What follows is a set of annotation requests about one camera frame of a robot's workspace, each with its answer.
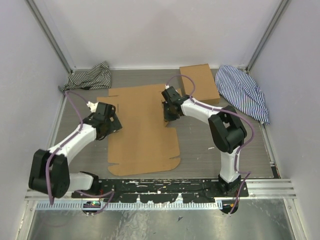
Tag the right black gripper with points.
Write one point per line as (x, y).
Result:
(166, 117)

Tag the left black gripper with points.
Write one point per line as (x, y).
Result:
(115, 125)

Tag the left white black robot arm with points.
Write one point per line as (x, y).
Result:
(50, 172)

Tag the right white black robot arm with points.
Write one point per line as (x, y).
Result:
(227, 131)

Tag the folded brown cardboard box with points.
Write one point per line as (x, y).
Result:
(205, 87)

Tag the grey striped cloth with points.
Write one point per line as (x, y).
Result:
(98, 77)

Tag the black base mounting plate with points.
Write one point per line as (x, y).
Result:
(194, 190)

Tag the blue white striped cloth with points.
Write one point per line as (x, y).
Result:
(241, 91)

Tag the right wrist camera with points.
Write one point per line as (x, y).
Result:
(170, 94)

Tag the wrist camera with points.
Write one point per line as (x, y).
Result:
(170, 94)
(101, 111)

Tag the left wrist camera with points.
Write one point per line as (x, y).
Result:
(101, 111)

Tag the perforated cable duct strip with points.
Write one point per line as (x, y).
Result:
(86, 205)

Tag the aluminium rail frame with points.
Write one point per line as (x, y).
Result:
(262, 188)

